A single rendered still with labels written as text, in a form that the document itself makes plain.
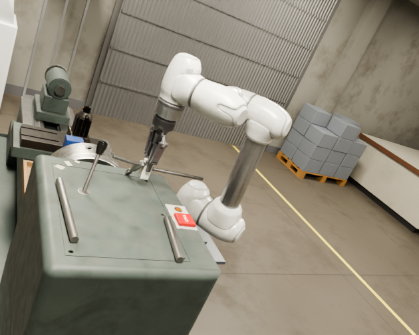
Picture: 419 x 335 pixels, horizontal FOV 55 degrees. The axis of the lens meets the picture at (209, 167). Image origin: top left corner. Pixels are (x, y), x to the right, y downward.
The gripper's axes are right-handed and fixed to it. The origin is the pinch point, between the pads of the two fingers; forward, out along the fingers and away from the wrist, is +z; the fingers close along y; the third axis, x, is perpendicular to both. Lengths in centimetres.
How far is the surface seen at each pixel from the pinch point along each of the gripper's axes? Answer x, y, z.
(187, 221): -10.6, -21.0, 5.4
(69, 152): 20.7, 24.2, 10.9
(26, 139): 30, 79, 35
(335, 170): -465, 325, 105
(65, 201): 27.9, -19.5, 4.5
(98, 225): 19.0, -26.2, 6.6
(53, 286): 31, -45, 12
